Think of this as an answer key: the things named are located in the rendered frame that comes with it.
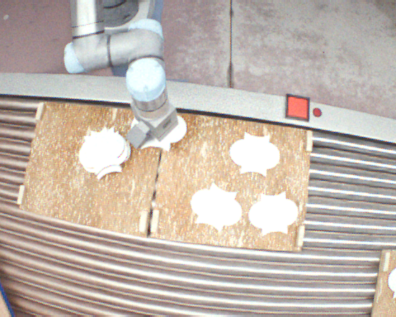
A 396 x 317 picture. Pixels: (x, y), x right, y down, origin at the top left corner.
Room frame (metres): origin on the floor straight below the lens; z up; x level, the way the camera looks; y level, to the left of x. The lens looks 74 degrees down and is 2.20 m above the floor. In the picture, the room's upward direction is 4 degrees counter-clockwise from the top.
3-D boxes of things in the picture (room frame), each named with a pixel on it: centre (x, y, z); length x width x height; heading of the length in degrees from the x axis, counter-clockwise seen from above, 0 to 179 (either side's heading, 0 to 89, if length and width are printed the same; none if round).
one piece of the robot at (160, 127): (0.39, 0.11, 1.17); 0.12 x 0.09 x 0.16; 132
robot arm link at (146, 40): (0.51, 0.11, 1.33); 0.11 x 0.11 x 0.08; 2
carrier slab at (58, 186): (0.37, 0.31, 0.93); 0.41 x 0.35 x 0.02; 77
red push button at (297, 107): (0.50, -0.30, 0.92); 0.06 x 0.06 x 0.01; 78
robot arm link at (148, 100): (0.41, 0.09, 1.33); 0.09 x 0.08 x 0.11; 2
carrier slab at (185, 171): (0.29, -0.10, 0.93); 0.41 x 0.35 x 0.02; 79
